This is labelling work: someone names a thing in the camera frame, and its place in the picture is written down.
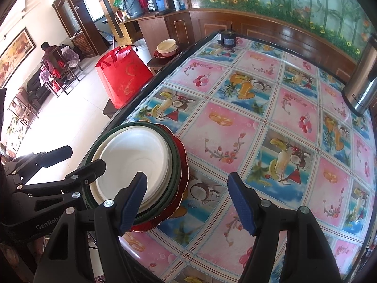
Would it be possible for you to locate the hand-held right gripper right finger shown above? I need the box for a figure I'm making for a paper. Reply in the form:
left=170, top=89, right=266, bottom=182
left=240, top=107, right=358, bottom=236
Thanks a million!
left=227, top=171, right=344, bottom=283

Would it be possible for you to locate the black sofa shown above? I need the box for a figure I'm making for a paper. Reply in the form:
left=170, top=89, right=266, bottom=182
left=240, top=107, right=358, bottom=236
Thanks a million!
left=26, top=71, right=55, bottom=101

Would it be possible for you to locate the wooden chair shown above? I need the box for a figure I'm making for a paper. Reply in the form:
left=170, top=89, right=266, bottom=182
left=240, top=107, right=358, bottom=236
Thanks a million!
left=41, top=47, right=81, bottom=95

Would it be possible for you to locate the metal frame chair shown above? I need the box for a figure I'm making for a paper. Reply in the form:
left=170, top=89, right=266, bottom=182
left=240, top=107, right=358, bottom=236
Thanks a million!
left=9, top=87, right=39, bottom=124

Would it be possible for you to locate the grey blue jug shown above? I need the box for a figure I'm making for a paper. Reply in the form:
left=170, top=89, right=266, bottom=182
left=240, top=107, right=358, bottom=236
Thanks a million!
left=122, top=0, right=145, bottom=18

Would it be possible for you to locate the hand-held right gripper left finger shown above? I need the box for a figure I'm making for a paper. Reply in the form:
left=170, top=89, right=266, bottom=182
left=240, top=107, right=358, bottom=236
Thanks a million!
left=32, top=171, right=148, bottom=283

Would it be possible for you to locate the cream bowl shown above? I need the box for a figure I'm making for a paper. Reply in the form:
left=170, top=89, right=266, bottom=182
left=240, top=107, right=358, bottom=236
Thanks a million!
left=156, top=39, right=179, bottom=57

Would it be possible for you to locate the dark wooden stool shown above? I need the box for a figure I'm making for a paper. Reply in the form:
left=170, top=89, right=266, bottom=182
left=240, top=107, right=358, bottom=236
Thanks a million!
left=146, top=56, right=174, bottom=74
left=103, top=99, right=119, bottom=119

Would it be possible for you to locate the red gift bag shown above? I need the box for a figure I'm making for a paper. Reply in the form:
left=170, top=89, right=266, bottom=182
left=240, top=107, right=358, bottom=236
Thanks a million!
left=95, top=46, right=154, bottom=109

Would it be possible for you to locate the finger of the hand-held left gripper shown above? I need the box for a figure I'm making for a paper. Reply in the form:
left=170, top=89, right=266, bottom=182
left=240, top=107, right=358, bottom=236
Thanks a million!
left=16, top=158, right=107, bottom=204
left=4, top=145, right=73, bottom=184

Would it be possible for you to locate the dark red plate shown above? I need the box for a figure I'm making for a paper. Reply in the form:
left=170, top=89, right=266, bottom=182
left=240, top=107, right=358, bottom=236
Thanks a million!
left=153, top=50, right=183, bottom=59

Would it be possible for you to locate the wooden sideboard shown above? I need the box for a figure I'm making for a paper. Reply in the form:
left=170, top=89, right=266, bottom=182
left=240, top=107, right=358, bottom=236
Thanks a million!
left=116, top=8, right=192, bottom=54

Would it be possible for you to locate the large dark green bowl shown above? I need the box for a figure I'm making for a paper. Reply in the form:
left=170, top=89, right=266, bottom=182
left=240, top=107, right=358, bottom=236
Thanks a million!
left=84, top=121, right=181, bottom=224

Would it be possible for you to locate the stainless steel thermos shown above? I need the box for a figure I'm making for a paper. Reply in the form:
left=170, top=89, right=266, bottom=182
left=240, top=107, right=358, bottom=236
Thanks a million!
left=342, top=32, right=377, bottom=118

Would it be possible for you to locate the framed wall painting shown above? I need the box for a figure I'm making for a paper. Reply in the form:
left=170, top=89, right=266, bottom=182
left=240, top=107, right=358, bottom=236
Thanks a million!
left=0, top=27, right=36, bottom=89

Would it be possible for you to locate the floral glass partition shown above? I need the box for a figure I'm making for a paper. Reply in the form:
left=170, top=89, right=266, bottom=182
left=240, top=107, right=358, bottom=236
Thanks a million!
left=183, top=0, right=374, bottom=74

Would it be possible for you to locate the tall wooden display cabinet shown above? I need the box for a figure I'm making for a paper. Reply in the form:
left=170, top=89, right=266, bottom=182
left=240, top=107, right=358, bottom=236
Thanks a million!
left=52, top=0, right=109, bottom=58

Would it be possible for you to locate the white bucket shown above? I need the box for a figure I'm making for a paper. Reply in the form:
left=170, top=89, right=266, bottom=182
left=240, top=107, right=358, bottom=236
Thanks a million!
left=134, top=38, right=156, bottom=68

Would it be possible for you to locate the small black motor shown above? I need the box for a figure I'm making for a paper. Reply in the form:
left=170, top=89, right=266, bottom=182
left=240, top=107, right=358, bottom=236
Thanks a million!
left=217, top=29, right=238, bottom=47

